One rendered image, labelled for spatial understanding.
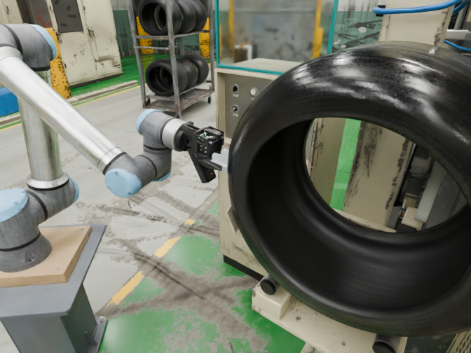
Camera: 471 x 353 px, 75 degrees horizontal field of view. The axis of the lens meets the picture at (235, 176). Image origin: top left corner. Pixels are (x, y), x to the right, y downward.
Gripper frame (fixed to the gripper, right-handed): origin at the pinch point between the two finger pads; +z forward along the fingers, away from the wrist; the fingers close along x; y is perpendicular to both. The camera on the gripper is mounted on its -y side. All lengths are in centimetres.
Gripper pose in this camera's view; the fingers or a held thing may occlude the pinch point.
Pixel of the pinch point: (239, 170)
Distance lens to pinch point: 80.9
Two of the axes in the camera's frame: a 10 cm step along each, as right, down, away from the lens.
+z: 8.0, 3.9, -4.5
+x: 5.9, -4.0, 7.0
